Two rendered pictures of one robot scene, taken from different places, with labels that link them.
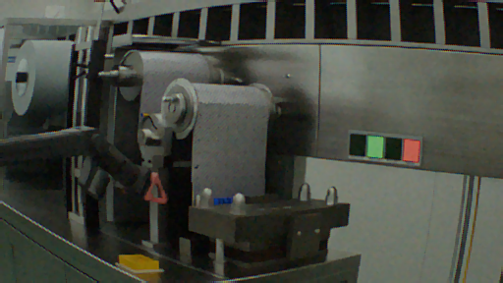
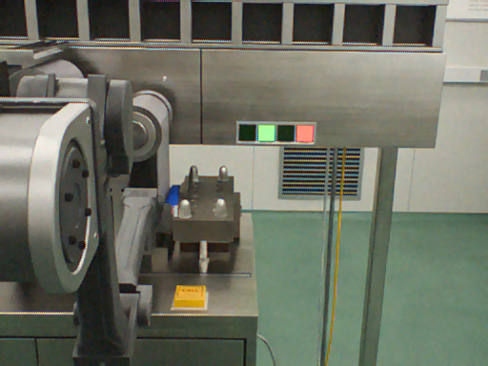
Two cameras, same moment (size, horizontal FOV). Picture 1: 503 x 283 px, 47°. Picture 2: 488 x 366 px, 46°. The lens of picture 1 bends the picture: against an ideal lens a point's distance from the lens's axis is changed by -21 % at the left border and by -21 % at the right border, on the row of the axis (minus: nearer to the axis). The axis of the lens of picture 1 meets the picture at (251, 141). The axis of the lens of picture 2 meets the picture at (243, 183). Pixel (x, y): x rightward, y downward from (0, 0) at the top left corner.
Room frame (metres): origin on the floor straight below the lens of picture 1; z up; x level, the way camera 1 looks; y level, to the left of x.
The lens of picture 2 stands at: (0.51, 1.05, 1.59)
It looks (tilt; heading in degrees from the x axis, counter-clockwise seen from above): 18 degrees down; 313
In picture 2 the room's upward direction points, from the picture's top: 1 degrees clockwise
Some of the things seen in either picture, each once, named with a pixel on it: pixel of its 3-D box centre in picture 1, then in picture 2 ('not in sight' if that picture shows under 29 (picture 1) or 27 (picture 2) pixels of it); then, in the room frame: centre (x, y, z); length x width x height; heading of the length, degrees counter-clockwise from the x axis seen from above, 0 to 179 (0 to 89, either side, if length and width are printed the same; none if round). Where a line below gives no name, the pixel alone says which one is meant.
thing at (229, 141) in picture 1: (231, 142); (163, 152); (1.75, 0.05, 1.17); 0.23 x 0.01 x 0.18; 134
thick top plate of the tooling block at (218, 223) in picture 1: (274, 218); (207, 205); (1.69, -0.06, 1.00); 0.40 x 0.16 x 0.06; 134
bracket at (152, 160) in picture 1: (154, 188); (120, 212); (1.71, 0.23, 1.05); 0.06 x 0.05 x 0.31; 134
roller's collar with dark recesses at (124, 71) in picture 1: (123, 76); not in sight; (1.87, 0.37, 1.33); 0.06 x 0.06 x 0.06; 44
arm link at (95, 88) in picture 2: not in sight; (81, 120); (1.01, 0.75, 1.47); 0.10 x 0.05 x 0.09; 136
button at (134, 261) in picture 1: (139, 262); (190, 296); (1.43, 0.24, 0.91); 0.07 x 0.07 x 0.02; 44
